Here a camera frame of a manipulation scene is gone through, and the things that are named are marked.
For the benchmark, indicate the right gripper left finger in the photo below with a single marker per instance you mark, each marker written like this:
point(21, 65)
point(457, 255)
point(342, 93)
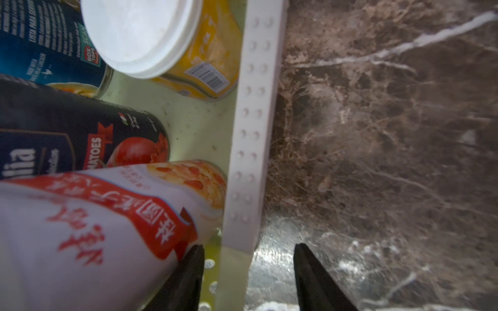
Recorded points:
point(181, 292)

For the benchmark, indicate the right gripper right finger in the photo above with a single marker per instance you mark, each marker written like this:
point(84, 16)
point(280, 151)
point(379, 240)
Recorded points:
point(316, 290)

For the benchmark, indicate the pink can white lid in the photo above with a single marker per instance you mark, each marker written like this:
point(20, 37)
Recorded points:
point(103, 239)

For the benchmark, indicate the green plastic basket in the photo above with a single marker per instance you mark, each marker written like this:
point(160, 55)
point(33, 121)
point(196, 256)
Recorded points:
point(234, 133)

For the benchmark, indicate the dark can silver top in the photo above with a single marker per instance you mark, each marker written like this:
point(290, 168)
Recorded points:
point(47, 131)

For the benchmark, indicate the orange can white lid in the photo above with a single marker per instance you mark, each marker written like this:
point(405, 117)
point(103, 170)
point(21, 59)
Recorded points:
point(190, 47)

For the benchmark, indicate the blue can silver top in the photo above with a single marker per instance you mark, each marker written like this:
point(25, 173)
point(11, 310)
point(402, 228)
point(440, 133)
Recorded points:
point(46, 42)

